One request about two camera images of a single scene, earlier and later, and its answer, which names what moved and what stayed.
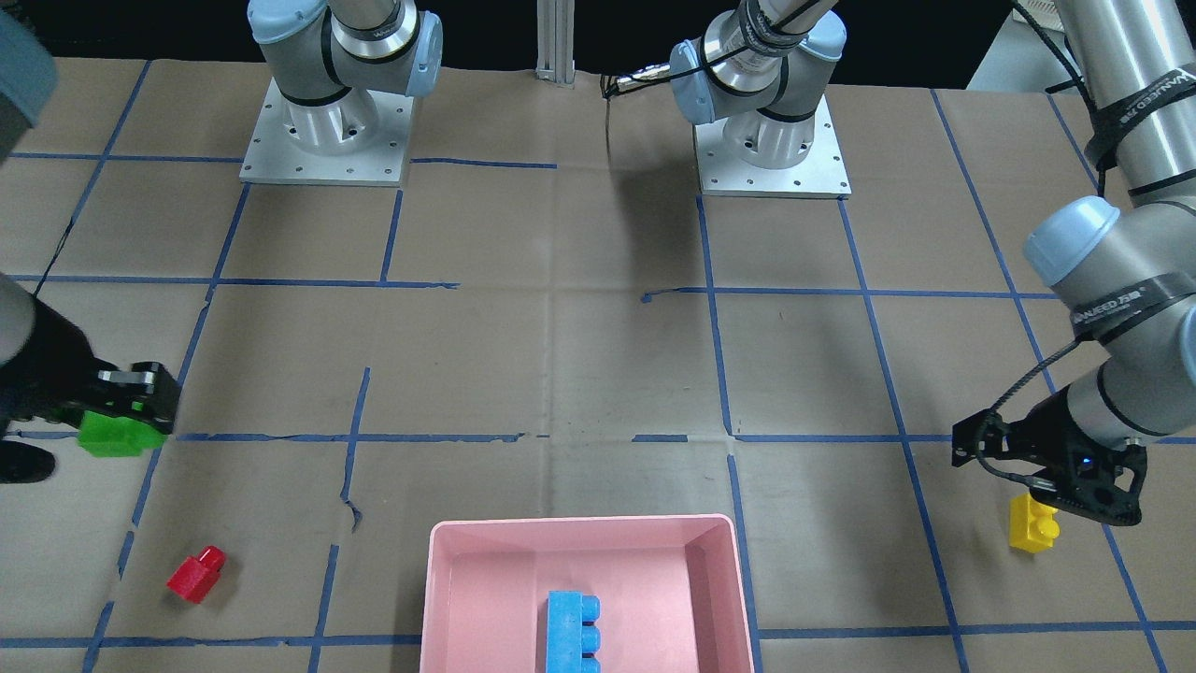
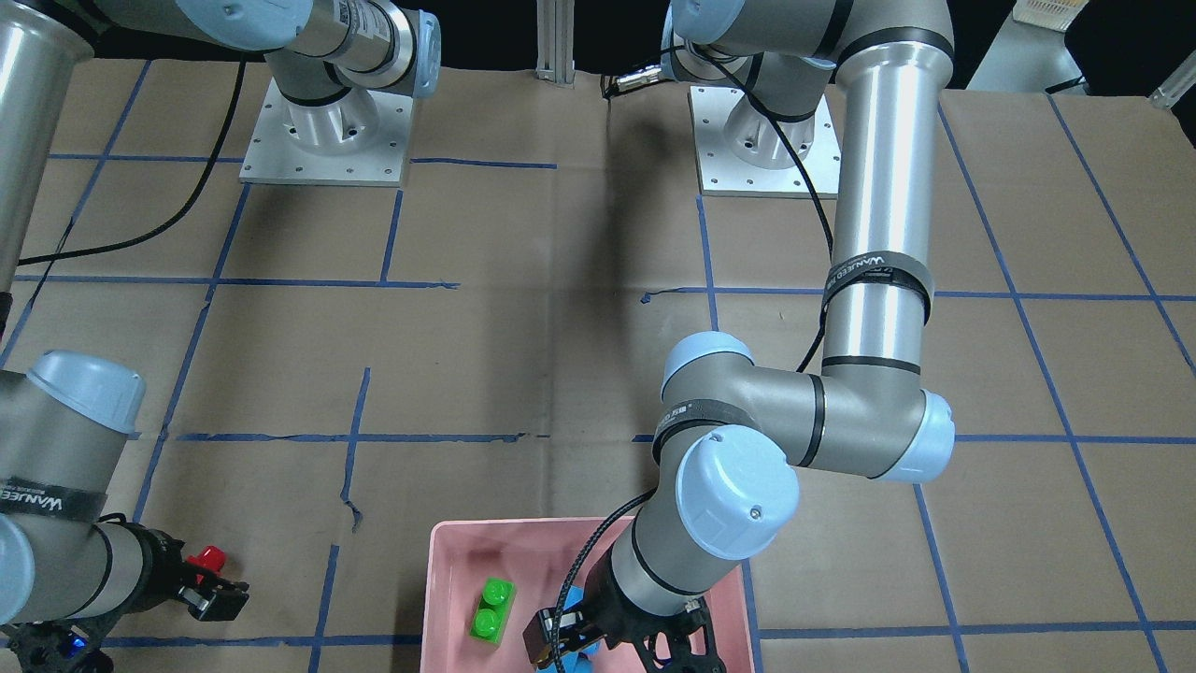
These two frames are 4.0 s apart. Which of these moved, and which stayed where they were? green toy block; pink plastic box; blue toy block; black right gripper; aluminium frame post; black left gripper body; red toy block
Moved: black left gripper body; green toy block; black right gripper
Stayed: red toy block; blue toy block; pink plastic box; aluminium frame post
